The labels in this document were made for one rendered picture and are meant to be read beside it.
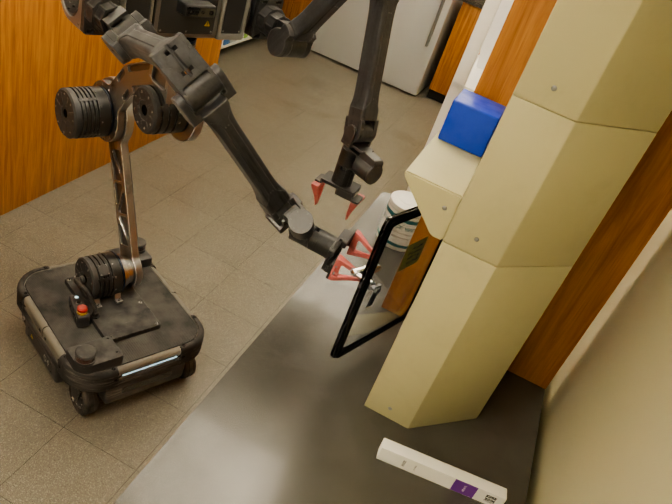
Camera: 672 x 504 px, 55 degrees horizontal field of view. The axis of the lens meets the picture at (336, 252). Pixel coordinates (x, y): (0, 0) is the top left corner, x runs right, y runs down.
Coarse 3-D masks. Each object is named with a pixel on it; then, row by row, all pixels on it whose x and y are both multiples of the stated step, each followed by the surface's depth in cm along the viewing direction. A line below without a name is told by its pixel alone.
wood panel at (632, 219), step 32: (544, 0) 130; (512, 32) 135; (512, 64) 138; (640, 160) 137; (640, 192) 140; (608, 224) 145; (640, 224) 143; (608, 256) 148; (576, 288) 155; (608, 288) 152; (544, 320) 162; (576, 320) 159; (544, 352) 166; (544, 384) 170
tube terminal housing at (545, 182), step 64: (512, 128) 107; (576, 128) 104; (512, 192) 112; (576, 192) 114; (448, 256) 122; (512, 256) 119; (576, 256) 127; (448, 320) 128; (512, 320) 133; (384, 384) 142; (448, 384) 139
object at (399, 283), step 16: (416, 208) 133; (384, 224) 127; (400, 224) 132; (416, 224) 138; (400, 240) 136; (416, 240) 143; (432, 240) 150; (384, 256) 135; (400, 256) 142; (416, 256) 148; (432, 256) 156; (384, 272) 140; (400, 272) 147; (416, 272) 155; (368, 288) 139; (384, 288) 146; (400, 288) 153; (416, 288) 161; (352, 304) 139; (384, 304) 152; (400, 304) 160; (368, 320) 150; (384, 320) 158; (352, 336) 149
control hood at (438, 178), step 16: (432, 144) 131; (448, 144) 134; (416, 160) 123; (432, 160) 125; (448, 160) 127; (464, 160) 129; (480, 160) 132; (416, 176) 118; (432, 176) 119; (448, 176) 121; (464, 176) 123; (416, 192) 119; (432, 192) 117; (448, 192) 116; (464, 192) 118; (432, 208) 119; (448, 208) 118; (432, 224) 120; (448, 224) 119
